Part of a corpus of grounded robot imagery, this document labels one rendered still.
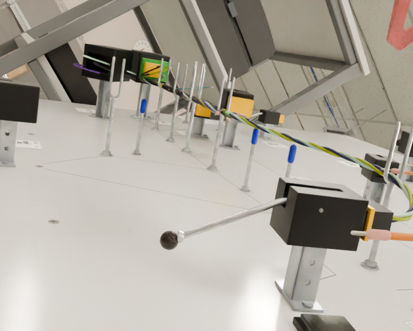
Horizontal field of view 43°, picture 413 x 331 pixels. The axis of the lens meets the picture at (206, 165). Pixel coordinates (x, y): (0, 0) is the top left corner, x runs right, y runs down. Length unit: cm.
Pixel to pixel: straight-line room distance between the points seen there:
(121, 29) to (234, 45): 644
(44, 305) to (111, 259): 9
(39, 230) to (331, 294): 25
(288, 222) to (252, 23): 117
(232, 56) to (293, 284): 114
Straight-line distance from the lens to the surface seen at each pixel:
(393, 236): 28
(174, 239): 38
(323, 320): 39
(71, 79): 137
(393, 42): 44
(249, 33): 152
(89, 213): 53
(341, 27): 158
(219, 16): 148
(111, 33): 789
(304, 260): 41
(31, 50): 130
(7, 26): 784
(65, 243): 46
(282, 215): 40
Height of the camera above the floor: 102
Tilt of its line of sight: 11 degrees up
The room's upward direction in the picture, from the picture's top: 59 degrees clockwise
